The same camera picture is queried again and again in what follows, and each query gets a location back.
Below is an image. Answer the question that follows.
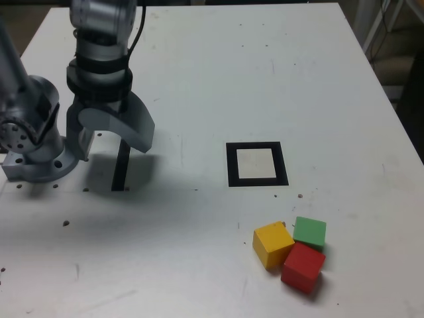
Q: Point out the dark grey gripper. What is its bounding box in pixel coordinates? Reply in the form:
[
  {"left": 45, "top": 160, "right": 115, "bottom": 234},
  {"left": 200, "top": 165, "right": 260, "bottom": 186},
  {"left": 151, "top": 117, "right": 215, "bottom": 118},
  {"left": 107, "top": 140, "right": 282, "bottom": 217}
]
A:
[{"left": 66, "top": 92, "right": 156, "bottom": 163}]

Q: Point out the yellow cube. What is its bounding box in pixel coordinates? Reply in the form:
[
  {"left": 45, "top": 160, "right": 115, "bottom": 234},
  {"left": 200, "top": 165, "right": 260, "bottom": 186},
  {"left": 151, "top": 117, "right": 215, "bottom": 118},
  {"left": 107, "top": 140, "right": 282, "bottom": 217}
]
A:
[{"left": 252, "top": 221, "right": 295, "bottom": 270}]

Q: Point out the green cube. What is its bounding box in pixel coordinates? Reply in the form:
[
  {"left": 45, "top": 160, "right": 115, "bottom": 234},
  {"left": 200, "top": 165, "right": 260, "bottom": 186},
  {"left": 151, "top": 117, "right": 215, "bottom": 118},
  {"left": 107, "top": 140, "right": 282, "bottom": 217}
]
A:
[{"left": 293, "top": 216, "right": 327, "bottom": 253}]

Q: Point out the red cube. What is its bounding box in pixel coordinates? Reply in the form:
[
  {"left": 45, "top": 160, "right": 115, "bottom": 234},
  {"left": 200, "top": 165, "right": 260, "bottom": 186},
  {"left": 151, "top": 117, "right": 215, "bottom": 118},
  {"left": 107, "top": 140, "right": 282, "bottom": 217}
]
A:
[{"left": 280, "top": 241, "right": 327, "bottom": 295}]

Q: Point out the black tape square outline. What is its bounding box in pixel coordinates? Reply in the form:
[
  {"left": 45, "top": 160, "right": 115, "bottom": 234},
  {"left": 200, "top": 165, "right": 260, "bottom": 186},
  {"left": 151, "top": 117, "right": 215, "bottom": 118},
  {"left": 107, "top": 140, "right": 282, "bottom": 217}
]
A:
[{"left": 226, "top": 141, "right": 289, "bottom": 188}]

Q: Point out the black tape strip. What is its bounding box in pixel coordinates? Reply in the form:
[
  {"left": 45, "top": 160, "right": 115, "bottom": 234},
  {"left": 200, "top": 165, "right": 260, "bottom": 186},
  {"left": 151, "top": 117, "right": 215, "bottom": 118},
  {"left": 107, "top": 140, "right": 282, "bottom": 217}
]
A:
[{"left": 111, "top": 138, "right": 132, "bottom": 192}]

